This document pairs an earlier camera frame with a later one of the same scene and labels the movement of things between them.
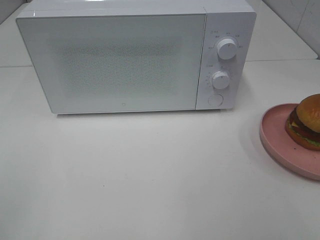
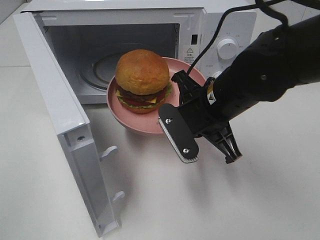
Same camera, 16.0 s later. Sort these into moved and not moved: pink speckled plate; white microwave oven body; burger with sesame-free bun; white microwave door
Moved: white microwave door; pink speckled plate; burger with sesame-free bun
Not moved: white microwave oven body
